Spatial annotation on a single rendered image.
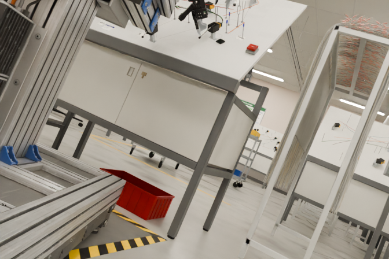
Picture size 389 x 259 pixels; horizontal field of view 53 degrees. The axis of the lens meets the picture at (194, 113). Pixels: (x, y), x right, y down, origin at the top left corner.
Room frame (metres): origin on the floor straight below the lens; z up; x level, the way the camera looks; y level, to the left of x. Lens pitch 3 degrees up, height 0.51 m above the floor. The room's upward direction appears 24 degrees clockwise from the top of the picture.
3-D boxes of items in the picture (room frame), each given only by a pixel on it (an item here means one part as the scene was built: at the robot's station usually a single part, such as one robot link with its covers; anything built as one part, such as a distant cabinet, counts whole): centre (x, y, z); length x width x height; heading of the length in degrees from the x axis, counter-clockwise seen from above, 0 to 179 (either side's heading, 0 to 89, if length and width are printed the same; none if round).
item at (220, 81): (2.21, 0.40, 0.83); 1.18 x 0.05 x 0.06; 67
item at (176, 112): (2.12, 0.14, 0.60); 0.55 x 0.03 x 0.39; 67
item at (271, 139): (11.14, -2.09, 0.83); 1.18 x 0.72 x 1.65; 68
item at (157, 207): (2.33, 0.14, 0.07); 0.39 x 0.29 x 0.14; 70
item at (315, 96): (2.78, -0.96, 0.78); 1.39 x 0.45 x 1.56; 158
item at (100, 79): (2.34, 0.64, 0.60); 0.55 x 0.02 x 0.39; 67
